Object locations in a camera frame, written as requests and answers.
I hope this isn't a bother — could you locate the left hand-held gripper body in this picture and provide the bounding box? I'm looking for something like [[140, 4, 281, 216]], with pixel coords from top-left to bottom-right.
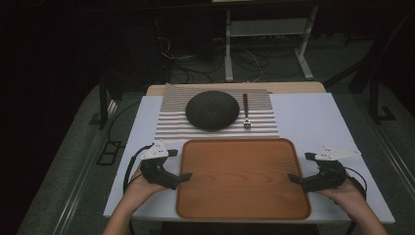
[[140, 139, 181, 191]]

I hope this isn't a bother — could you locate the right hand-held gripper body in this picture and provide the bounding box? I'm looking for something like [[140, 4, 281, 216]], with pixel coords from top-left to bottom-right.
[[300, 145, 362, 194]]

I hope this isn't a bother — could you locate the brown wooden tray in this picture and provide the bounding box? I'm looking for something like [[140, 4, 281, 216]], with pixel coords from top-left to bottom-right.
[[175, 137, 312, 221]]

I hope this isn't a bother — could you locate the person's left hand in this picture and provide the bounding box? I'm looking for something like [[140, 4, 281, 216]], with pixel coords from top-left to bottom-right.
[[124, 166, 168, 204]]

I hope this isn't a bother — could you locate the person's right hand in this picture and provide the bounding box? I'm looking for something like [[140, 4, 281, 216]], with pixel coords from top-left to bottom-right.
[[314, 177, 365, 211]]

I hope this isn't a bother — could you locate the striped placemat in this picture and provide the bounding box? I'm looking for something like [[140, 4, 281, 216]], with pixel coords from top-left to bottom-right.
[[154, 82, 281, 141]]

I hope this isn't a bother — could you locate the dark round woven bowl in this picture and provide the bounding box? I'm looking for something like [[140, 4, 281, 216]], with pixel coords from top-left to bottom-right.
[[185, 90, 241, 132]]

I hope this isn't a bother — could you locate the dark metal stand leg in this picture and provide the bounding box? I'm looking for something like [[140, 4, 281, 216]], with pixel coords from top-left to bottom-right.
[[97, 72, 125, 129]]

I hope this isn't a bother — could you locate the dark metal stand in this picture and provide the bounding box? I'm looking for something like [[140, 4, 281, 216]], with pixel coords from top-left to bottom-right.
[[324, 9, 415, 125]]

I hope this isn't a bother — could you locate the white metal stand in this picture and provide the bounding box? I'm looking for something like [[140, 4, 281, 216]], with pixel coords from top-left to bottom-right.
[[224, 4, 320, 83]]

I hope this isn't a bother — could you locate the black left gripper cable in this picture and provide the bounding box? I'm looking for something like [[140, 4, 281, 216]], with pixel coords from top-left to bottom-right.
[[122, 143, 155, 194]]

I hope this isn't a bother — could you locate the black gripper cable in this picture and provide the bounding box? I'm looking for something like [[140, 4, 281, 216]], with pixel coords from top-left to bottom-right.
[[345, 166, 369, 201], [122, 143, 155, 194]]

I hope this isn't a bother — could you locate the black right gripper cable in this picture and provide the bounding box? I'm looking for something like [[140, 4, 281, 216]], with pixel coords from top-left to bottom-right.
[[345, 166, 369, 201]]

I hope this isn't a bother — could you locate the black floor bracket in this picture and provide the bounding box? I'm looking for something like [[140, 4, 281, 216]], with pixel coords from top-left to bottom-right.
[[95, 140, 124, 166]]

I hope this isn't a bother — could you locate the fork with wooden handle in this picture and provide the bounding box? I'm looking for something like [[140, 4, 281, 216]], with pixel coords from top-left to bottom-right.
[[242, 93, 253, 131]]

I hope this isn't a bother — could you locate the tangle of floor cables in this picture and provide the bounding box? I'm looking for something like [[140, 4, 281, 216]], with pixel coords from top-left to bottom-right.
[[156, 33, 264, 85]]

